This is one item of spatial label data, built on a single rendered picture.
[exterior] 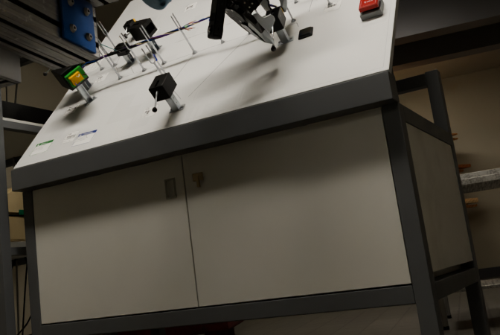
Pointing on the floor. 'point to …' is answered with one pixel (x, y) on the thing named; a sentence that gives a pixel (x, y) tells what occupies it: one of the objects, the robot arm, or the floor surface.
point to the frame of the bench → (438, 287)
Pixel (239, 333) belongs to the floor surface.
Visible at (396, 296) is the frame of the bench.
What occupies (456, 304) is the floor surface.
